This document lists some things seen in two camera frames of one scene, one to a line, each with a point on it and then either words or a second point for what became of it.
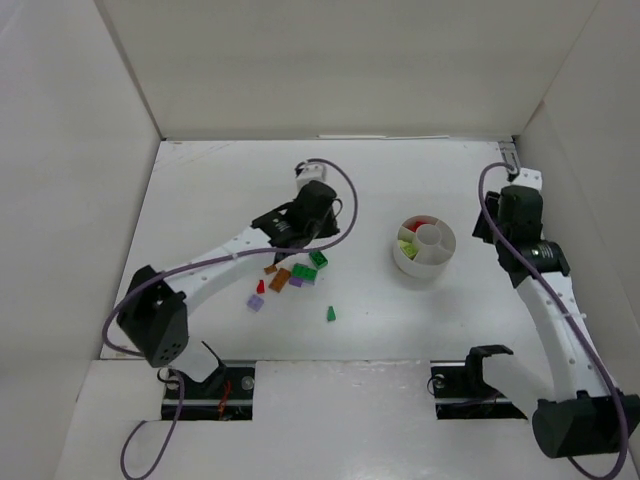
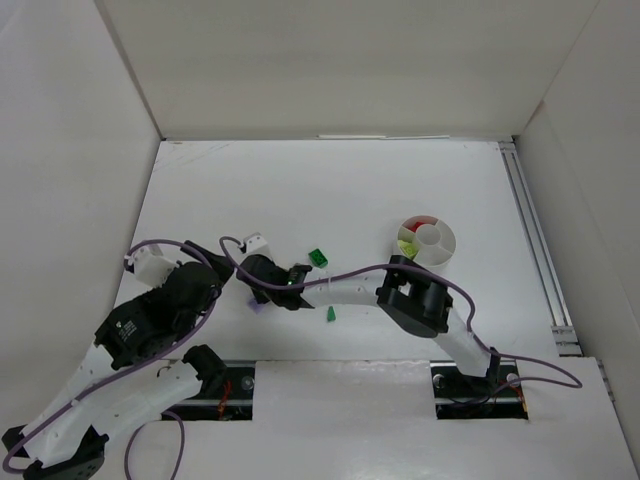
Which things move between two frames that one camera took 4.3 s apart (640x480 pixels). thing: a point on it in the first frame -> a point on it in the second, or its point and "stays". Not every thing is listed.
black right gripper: (486, 220) -> (257, 279)
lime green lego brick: (409, 249) stays
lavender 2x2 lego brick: (255, 302) stays
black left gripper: (298, 240) -> (211, 263)
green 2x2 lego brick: (318, 259) stays
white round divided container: (424, 246) stays
